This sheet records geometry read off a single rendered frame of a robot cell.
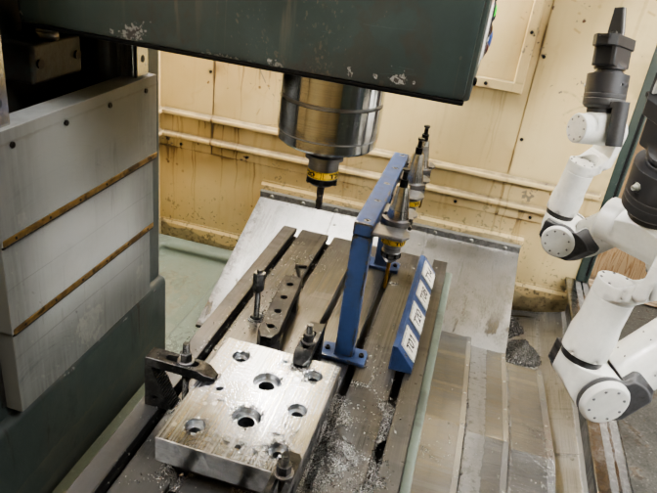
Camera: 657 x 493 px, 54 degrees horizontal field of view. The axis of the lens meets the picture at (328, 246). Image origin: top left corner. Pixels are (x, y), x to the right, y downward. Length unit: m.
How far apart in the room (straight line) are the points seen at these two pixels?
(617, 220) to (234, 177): 1.54
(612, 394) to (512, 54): 1.16
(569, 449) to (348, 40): 1.19
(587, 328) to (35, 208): 0.88
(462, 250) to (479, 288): 0.15
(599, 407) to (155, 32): 0.85
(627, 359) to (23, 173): 0.97
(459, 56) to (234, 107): 1.43
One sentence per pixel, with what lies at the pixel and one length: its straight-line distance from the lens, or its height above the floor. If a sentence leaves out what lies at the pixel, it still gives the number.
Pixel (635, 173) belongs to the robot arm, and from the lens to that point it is 0.93.
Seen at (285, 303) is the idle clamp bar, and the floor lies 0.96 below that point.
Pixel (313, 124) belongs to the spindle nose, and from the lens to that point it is 0.94.
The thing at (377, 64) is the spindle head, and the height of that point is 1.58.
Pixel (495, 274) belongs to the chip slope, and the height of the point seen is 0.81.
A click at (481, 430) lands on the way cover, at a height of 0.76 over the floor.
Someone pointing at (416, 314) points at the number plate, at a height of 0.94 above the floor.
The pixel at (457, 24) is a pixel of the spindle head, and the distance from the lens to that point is 0.83.
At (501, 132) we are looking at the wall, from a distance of 2.02.
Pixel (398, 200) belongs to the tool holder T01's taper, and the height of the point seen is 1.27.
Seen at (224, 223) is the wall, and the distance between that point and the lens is 2.35.
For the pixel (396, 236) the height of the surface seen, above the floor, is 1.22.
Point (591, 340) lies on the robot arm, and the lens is 1.04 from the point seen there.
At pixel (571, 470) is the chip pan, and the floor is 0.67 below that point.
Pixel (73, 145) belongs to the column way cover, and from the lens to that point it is 1.18.
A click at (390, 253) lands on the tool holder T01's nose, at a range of 1.30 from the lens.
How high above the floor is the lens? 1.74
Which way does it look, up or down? 27 degrees down
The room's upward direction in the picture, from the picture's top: 8 degrees clockwise
